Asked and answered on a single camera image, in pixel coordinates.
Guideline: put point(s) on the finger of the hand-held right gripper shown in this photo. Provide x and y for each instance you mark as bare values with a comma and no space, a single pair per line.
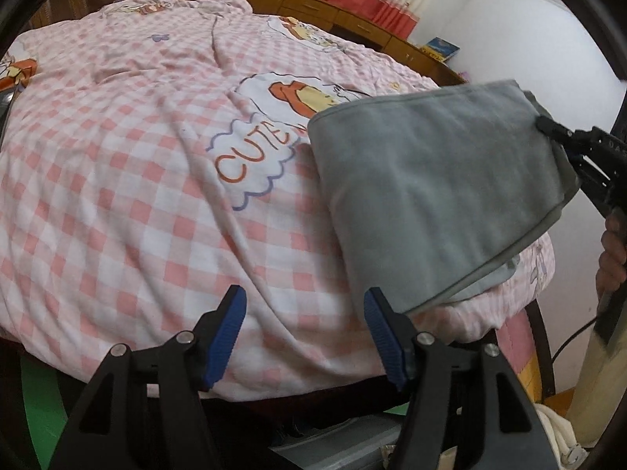
592,181
558,129

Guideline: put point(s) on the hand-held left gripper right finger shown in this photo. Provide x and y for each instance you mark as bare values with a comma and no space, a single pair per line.
384,338

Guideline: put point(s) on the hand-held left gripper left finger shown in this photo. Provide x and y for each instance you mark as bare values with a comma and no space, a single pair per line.
225,338

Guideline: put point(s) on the grey pants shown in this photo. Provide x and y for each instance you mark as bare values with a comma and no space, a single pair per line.
431,176

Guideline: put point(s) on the person's right hand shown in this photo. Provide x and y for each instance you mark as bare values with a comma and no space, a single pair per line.
615,254

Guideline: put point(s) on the grey box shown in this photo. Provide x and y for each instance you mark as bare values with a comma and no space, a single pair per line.
338,445

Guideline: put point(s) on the pink mattress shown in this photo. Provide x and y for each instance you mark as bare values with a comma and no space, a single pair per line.
519,347

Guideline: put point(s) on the blue book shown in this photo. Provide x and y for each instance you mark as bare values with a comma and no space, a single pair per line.
443,48

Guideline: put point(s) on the pink checked printed blanket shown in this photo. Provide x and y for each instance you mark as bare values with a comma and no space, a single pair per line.
122,181

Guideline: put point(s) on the green floor mat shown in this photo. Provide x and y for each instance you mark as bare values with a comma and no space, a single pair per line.
44,411

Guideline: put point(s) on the white cloth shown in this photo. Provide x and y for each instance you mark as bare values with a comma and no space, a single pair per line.
556,435

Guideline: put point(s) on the wooden headboard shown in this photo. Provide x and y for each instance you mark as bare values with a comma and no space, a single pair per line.
313,7

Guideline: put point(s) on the dark grey object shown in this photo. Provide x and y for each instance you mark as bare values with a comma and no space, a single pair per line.
7,103

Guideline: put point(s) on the dark wooden bed frame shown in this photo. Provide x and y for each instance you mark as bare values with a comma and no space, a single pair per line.
542,347

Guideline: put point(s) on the cream padded post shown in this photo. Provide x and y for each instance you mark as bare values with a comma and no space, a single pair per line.
595,387

